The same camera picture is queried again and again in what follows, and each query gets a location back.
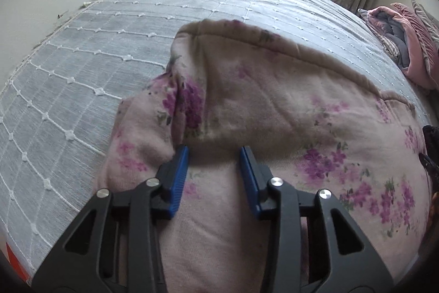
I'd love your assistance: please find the grey pink pillow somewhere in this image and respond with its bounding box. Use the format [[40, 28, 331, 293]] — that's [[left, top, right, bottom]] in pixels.
[[411, 0, 439, 48]]

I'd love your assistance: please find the grey quilted bedspread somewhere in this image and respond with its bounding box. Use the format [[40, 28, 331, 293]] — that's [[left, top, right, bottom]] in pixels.
[[1, 0, 437, 276]]

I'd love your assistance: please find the red box on floor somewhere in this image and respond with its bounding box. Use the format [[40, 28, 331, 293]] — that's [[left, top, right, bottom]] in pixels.
[[4, 243, 30, 283]]

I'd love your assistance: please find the black jacket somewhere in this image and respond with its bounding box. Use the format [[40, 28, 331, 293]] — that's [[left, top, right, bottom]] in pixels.
[[419, 125, 439, 192]]

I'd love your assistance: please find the pink folded blanket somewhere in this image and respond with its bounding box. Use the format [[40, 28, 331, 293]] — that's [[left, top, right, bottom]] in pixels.
[[357, 2, 438, 90]]

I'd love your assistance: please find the pink floral quilted garment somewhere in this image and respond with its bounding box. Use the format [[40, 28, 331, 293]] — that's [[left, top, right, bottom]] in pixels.
[[96, 20, 432, 292]]

